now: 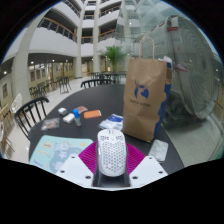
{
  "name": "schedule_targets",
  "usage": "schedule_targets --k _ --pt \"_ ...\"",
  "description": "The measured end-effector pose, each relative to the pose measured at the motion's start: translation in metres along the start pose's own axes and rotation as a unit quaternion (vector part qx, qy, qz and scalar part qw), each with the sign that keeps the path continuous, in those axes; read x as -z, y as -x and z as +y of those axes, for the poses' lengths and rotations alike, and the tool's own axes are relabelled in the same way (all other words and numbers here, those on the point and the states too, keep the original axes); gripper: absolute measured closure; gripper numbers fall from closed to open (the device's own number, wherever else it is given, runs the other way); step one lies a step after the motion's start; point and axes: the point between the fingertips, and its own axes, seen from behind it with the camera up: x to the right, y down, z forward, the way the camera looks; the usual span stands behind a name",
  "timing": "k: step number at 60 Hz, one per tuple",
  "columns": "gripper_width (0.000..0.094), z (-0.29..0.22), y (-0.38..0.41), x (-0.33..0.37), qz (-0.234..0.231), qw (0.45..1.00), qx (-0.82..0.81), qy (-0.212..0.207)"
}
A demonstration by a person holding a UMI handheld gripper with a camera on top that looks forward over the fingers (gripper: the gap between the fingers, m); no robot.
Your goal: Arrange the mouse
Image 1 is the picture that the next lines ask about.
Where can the light teal printed mouse pad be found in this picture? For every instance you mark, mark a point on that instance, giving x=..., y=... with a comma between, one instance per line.
x=53, y=151

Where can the small blue-capped bottle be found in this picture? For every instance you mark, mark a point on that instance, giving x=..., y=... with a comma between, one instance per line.
x=77, y=119

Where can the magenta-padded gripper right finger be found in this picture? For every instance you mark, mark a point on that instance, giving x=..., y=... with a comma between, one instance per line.
x=148, y=170

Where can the blue and white tissue pack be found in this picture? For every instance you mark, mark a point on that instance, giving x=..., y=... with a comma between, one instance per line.
x=111, y=122

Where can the pink flat card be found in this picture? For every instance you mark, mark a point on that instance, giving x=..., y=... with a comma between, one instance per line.
x=81, y=109

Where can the grey flat pouch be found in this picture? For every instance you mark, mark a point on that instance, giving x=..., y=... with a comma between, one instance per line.
x=158, y=150

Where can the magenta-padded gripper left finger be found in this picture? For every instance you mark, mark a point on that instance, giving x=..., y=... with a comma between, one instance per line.
x=75, y=170

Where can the orange flat card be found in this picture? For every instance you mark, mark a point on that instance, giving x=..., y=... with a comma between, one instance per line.
x=92, y=114

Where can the black spindle-back chair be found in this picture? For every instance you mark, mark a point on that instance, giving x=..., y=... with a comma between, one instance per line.
x=20, y=115
x=96, y=81

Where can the green potted plant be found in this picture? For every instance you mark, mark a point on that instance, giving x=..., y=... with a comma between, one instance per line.
x=114, y=55

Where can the group of dark chairs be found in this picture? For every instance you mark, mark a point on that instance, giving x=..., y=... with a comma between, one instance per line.
x=63, y=83

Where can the clear plastic packet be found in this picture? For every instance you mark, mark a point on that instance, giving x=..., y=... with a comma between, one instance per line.
x=50, y=124

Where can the white perforated computer mouse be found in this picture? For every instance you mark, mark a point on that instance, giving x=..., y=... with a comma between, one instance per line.
x=111, y=153

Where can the brown paper bag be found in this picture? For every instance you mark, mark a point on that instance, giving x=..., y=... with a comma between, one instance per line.
x=143, y=100

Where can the wooden chair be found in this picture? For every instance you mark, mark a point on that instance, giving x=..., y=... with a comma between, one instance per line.
x=4, y=133

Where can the small white box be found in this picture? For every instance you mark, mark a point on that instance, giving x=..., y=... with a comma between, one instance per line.
x=68, y=118
x=62, y=111

